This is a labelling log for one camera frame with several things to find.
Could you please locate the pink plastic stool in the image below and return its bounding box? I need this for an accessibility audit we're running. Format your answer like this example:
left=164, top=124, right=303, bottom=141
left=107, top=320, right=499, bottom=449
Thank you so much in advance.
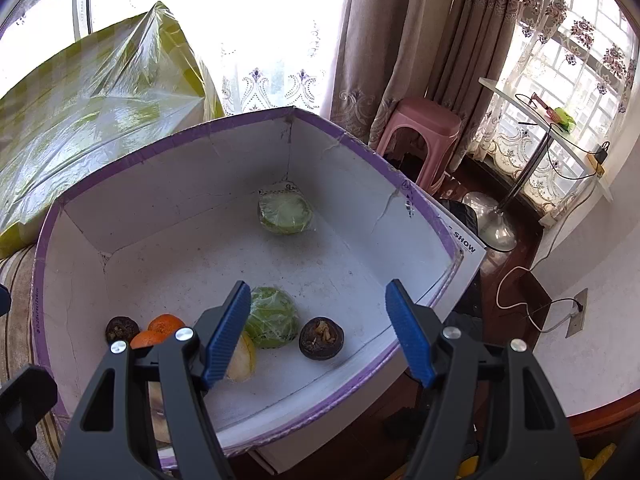
left=375, top=97, right=462, bottom=196

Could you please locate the wall socket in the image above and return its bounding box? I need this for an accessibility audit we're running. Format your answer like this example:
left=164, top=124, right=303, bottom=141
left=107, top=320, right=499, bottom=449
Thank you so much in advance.
left=565, top=288, right=590, bottom=338

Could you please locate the black box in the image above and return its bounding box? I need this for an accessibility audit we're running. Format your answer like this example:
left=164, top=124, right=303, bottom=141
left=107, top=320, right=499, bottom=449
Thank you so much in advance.
left=441, top=200, right=483, bottom=242

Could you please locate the white cable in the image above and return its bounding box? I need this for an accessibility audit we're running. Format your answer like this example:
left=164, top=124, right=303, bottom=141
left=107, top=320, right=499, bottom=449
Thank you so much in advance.
left=497, top=175, right=601, bottom=333

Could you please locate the brown patterned curtain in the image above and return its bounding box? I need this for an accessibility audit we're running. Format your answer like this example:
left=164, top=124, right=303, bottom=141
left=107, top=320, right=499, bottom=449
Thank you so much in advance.
left=320, top=0, right=526, bottom=171

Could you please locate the black cable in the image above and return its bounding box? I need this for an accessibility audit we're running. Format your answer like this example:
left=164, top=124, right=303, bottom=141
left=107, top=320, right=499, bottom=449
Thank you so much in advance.
left=520, top=297, right=585, bottom=320

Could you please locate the yellow checked plastic tablecloth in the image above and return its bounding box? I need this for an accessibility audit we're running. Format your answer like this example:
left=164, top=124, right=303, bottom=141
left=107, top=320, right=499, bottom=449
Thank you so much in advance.
left=0, top=1, right=226, bottom=258

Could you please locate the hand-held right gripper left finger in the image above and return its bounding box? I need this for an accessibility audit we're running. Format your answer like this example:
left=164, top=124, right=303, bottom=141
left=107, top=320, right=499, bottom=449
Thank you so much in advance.
left=55, top=281, right=252, bottom=480

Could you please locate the purple and white cardboard box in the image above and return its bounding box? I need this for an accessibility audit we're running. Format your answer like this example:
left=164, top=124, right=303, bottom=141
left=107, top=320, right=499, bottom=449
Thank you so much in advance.
left=32, top=106, right=487, bottom=473

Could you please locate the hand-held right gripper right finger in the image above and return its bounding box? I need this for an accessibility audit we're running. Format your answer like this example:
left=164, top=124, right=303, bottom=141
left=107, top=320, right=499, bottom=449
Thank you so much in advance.
left=385, top=280, right=581, bottom=480

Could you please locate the glass side table chrome stand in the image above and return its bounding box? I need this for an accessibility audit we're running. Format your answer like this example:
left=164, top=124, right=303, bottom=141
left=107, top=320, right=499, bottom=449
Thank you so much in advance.
left=462, top=76, right=613, bottom=252

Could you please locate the green cabbage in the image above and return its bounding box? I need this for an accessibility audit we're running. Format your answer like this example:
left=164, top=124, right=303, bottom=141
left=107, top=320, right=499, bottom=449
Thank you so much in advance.
left=257, top=189, right=316, bottom=236
left=244, top=286, right=302, bottom=350

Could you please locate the flowered white lace curtain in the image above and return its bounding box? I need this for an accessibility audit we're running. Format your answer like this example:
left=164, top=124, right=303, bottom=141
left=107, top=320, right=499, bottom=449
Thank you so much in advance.
left=472, top=0, right=636, bottom=211

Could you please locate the black plug charger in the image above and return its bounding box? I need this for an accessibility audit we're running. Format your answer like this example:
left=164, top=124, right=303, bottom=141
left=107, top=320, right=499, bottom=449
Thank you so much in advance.
left=587, top=142, right=612, bottom=177

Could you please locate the dark purple mangosteen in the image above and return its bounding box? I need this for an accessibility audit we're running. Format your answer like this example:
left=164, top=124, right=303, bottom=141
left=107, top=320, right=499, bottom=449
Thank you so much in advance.
left=105, top=316, right=141, bottom=346
left=299, top=316, right=345, bottom=361

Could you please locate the yellow cloth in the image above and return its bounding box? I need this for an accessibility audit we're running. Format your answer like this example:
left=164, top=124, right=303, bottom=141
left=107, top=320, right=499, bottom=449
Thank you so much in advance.
left=457, top=442, right=618, bottom=480

